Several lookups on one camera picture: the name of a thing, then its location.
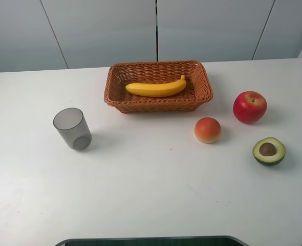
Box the yellow banana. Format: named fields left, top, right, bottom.
left=125, top=75, right=187, bottom=97

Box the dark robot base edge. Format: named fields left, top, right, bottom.
left=57, top=236, right=244, bottom=246

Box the brown wicker basket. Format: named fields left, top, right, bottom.
left=104, top=60, right=213, bottom=113

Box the orange round bun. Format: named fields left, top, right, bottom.
left=195, top=117, right=221, bottom=144

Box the grey translucent plastic cup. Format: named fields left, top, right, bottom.
left=53, top=108, right=92, bottom=151

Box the red apple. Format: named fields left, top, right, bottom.
left=233, top=91, right=267, bottom=124

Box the halved avocado with pit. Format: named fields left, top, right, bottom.
left=252, top=137, right=286, bottom=167

